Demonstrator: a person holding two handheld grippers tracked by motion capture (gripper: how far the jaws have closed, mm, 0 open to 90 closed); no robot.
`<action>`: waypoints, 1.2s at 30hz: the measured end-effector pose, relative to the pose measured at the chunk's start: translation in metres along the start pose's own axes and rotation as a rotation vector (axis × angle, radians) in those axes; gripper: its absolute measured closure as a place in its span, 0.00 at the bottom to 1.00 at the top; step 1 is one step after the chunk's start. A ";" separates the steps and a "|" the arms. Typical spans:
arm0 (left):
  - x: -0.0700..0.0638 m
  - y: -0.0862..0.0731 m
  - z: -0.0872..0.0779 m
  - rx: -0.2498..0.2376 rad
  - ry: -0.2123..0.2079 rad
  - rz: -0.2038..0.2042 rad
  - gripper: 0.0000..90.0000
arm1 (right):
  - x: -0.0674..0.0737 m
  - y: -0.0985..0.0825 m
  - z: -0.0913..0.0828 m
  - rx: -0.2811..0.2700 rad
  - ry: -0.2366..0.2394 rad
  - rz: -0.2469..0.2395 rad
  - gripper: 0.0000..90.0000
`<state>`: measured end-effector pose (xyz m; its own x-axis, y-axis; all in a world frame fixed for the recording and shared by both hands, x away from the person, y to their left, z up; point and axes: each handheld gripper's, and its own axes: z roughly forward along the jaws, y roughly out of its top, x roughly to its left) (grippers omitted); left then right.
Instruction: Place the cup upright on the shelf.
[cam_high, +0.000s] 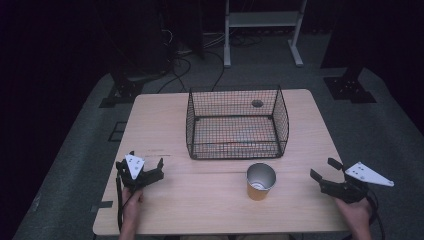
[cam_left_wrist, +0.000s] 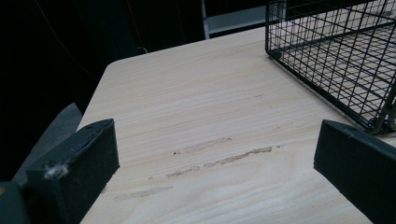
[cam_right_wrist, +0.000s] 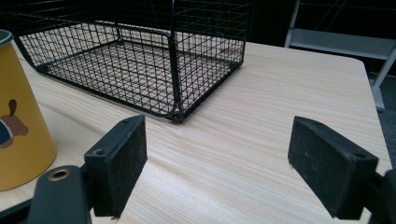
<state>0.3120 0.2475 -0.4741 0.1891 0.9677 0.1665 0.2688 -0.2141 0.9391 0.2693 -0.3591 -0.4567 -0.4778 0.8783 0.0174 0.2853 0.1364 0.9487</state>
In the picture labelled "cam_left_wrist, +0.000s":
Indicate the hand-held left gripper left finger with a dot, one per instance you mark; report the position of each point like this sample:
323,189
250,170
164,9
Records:
77,168

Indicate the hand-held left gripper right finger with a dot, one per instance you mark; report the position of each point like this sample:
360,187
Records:
358,165

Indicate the white metal stand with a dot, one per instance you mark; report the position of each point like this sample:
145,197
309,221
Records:
232,20

